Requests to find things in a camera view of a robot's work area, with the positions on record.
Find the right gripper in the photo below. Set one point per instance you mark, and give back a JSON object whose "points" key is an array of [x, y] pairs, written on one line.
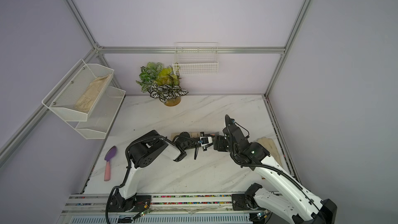
{"points": [[219, 144]]}

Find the pale wooden block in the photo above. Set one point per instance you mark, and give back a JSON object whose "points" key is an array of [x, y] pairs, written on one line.
{"points": [[196, 134]]}

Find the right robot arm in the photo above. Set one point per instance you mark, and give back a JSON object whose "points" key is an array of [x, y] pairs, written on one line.
{"points": [[296, 205]]}

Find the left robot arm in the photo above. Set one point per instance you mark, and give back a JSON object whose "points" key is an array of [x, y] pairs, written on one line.
{"points": [[140, 154]]}

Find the beige glove on table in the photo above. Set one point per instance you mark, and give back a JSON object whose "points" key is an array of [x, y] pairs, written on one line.
{"points": [[269, 144]]}

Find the potted artificial plant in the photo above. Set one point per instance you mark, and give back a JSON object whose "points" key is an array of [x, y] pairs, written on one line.
{"points": [[161, 83]]}

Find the purple pink brush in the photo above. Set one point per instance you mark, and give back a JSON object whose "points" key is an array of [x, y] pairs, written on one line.
{"points": [[109, 155]]}

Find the beige glove in shelf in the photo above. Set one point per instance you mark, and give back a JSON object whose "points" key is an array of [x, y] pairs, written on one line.
{"points": [[87, 100]]}

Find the white two-tier mesh shelf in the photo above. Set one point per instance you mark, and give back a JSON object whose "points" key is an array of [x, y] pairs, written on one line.
{"points": [[96, 124]]}

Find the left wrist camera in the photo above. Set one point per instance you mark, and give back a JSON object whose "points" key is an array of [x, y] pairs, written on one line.
{"points": [[206, 141]]}

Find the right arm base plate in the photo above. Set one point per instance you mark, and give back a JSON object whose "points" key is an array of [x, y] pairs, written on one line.
{"points": [[242, 202]]}

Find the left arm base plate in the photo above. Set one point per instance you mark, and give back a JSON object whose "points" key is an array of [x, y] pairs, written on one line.
{"points": [[135, 204]]}

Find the white wire wall basket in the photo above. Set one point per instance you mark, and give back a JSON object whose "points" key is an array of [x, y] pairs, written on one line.
{"points": [[195, 58]]}

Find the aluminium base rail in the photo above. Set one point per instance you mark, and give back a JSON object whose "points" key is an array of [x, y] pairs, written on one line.
{"points": [[213, 208]]}

